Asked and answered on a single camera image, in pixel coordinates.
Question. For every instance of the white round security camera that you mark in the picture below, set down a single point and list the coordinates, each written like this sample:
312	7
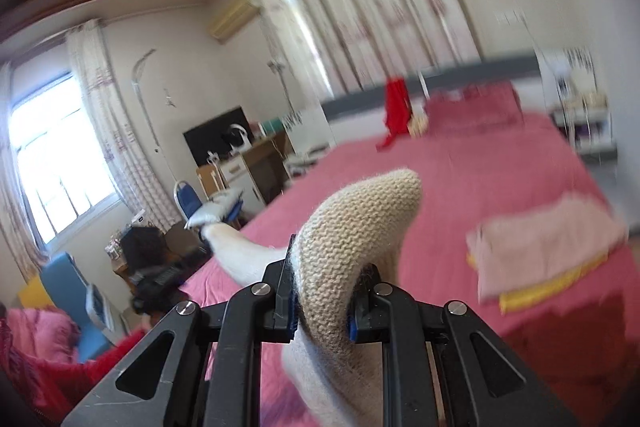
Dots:
236	138

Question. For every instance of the dark red garment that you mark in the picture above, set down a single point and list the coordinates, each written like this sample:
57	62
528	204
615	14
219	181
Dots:
560	347

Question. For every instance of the pink pillow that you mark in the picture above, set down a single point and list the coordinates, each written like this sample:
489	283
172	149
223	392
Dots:
475	107

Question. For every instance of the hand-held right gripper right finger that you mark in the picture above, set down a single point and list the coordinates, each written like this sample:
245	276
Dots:
353	322

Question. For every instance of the bright red garment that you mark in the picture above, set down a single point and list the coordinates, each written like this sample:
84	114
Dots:
397	112

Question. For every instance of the cream knitted sweater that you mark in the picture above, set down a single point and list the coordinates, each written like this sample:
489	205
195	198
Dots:
345	232

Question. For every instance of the white drawer cabinet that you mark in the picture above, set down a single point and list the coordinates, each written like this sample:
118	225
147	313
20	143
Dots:
240	179

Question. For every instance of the yellow garment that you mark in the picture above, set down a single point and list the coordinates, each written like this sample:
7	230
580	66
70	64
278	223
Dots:
550	289

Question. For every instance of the teal storage box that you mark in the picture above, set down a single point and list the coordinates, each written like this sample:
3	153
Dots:
271	127

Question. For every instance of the black bundle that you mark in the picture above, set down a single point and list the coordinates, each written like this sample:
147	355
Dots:
142	247

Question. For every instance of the blue folding chair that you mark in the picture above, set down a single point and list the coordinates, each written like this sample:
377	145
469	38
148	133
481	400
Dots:
187	199

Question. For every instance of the yellow cushion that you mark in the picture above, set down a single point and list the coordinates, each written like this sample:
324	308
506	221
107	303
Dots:
32	294

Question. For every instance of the cream wall air conditioner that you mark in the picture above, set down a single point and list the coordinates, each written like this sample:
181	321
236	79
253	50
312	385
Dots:
232	17

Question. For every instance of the white wall-mounted rod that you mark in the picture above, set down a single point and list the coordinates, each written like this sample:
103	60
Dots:
282	92

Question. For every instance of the pink fleece bedspread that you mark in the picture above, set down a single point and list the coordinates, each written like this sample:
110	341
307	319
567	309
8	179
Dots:
450	187

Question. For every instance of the person's left forearm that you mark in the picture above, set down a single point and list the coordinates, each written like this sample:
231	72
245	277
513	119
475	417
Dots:
45	357

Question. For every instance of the white electric heater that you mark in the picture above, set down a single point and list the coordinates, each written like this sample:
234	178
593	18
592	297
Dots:
102	309

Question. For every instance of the pale pink knitted sweater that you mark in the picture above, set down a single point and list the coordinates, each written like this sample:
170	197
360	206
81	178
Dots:
545	242

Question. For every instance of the white bedside table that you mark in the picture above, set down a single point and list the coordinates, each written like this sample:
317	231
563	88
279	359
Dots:
587	132

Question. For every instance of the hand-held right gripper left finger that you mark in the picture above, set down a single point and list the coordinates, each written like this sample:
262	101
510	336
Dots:
287	307

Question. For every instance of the bright window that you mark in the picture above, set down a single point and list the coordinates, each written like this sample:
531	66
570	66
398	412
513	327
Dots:
60	157

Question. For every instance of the curved wall ornament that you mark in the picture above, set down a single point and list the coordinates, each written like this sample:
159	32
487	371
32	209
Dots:
142	97

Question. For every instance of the wooden desk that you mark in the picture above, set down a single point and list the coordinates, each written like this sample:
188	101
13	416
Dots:
270	162

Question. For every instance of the small wall ornament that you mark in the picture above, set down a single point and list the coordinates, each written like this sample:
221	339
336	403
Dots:
170	98

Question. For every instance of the grey and white pillow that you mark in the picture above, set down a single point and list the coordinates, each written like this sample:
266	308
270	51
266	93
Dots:
215	209

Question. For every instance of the patterned white curtain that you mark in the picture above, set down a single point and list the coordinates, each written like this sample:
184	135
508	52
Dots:
360	7
125	132
17	187

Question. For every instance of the black television screen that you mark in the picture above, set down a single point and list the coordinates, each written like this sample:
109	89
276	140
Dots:
205	137

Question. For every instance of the grey and white headboard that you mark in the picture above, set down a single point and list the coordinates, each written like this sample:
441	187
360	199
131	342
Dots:
360	99

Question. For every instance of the light blue armchair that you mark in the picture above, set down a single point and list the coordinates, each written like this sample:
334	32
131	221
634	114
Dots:
65	292

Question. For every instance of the beige plush item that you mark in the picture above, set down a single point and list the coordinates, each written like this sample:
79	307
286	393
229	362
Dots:
418	127

